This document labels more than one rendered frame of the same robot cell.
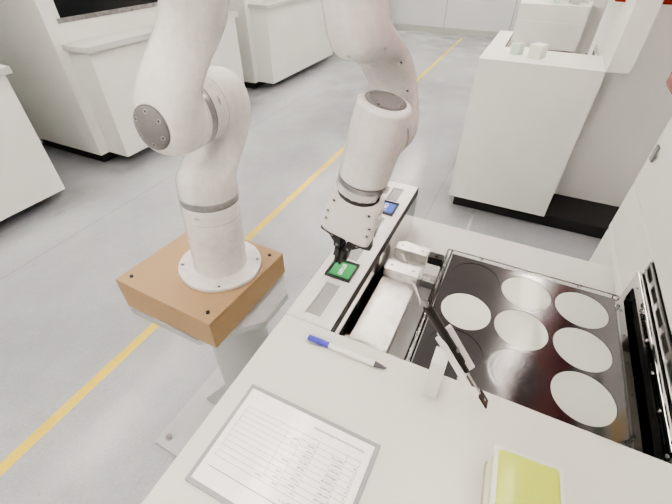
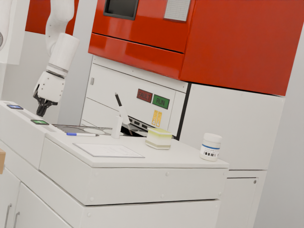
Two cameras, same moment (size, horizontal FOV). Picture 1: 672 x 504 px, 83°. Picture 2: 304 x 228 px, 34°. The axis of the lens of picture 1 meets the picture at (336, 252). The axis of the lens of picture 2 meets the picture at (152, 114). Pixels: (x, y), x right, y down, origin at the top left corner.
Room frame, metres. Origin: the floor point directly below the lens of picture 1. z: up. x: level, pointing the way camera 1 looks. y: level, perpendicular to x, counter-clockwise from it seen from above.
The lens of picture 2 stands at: (-0.62, 1.51, 1.37)
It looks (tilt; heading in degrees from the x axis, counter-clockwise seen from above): 8 degrees down; 295
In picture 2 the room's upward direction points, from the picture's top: 12 degrees clockwise
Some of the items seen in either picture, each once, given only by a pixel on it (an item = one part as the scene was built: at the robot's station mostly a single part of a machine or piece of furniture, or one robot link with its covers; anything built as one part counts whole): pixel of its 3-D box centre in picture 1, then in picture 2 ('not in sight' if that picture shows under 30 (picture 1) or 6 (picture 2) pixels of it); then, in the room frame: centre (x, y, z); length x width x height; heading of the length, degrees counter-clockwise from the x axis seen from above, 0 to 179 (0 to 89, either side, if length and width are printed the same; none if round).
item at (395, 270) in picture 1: (401, 272); not in sight; (0.64, -0.15, 0.89); 0.08 x 0.03 x 0.03; 64
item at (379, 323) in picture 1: (389, 303); not in sight; (0.57, -0.12, 0.87); 0.36 x 0.08 x 0.03; 154
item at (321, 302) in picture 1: (363, 260); (24, 131); (0.69, -0.07, 0.89); 0.55 x 0.09 x 0.14; 154
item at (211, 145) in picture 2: not in sight; (210, 147); (-0.04, -0.28, 1.01); 0.07 x 0.07 x 0.10
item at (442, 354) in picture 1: (450, 367); (121, 121); (0.30, -0.16, 1.03); 0.06 x 0.04 x 0.13; 64
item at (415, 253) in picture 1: (412, 252); not in sight; (0.72, -0.19, 0.89); 0.08 x 0.03 x 0.03; 64
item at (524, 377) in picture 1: (520, 329); (106, 138); (0.47, -0.37, 0.90); 0.34 x 0.34 x 0.01; 64
